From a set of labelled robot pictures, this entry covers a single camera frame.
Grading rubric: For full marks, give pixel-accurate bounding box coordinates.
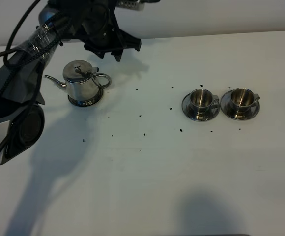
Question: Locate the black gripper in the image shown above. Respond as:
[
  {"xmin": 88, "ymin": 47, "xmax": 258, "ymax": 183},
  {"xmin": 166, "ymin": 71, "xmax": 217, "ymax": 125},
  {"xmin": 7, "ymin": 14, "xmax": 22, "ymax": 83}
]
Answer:
[{"xmin": 72, "ymin": 0, "xmax": 142, "ymax": 62}]

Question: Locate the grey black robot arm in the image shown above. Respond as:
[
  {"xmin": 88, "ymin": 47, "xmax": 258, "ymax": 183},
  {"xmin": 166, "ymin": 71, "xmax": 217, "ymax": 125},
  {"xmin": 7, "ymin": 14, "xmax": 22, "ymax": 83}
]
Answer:
[{"xmin": 0, "ymin": 0, "xmax": 144, "ymax": 165}]

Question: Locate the stainless steel teapot coaster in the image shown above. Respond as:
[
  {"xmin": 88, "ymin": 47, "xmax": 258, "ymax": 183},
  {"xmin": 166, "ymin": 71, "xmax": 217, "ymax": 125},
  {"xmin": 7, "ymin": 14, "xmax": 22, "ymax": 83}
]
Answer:
[{"xmin": 67, "ymin": 89, "xmax": 104, "ymax": 107}]

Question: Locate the left stainless steel teacup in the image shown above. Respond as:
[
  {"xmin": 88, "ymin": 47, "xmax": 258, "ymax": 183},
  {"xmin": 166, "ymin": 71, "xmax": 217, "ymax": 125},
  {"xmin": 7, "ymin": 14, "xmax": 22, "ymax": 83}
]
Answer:
[{"xmin": 189, "ymin": 88, "xmax": 219, "ymax": 114}]

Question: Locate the stainless steel teacup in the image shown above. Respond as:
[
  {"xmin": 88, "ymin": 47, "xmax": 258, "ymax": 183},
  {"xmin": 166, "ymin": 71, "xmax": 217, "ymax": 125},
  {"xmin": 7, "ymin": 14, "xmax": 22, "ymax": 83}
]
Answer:
[
  {"xmin": 229, "ymin": 88, "xmax": 260, "ymax": 114},
  {"xmin": 189, "ymin": 88, "xmax": 219, "ymax": 114}
]

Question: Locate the left stainless steel saucer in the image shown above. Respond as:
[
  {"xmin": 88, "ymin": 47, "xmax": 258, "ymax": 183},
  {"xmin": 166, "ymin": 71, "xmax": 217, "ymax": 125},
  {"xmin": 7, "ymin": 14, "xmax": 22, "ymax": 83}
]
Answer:
[{"xmin": 181, "ymin": 93, "xmax": 220, "ymax": 122}]

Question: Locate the stainless steel saucer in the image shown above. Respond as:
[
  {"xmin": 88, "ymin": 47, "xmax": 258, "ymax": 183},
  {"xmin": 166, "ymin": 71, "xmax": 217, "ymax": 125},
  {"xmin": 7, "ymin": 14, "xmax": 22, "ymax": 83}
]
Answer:
[
  {"xmin": 181, "ymin": 93, "xmax": 220, "ymax": 122},
  {"xmin": 220, "ymin": 88, "xmax": 260, "ymax": 120}
]

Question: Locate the right stainless steel saucer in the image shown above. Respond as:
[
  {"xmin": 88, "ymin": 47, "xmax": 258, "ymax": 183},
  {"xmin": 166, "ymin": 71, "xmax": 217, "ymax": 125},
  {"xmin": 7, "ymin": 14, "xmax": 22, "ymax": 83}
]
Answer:
[{"xmin": 220, "ymin": 88, "xmax": 260, "ymax": 120}]

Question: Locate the right stainless steel teacup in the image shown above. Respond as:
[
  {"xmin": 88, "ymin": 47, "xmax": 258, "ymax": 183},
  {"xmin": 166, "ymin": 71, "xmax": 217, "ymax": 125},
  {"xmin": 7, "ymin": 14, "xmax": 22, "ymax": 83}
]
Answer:
[{"xmin": 229, "ymin": 88, "xmax": 260, "ymax": 114}]

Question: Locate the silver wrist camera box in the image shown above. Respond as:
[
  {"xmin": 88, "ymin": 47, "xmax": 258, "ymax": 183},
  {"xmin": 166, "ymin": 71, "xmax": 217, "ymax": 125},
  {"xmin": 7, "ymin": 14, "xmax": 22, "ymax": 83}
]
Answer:
[{"xmin": 116, "ymin": 0, "xmax": 144, "ymax": 11}]

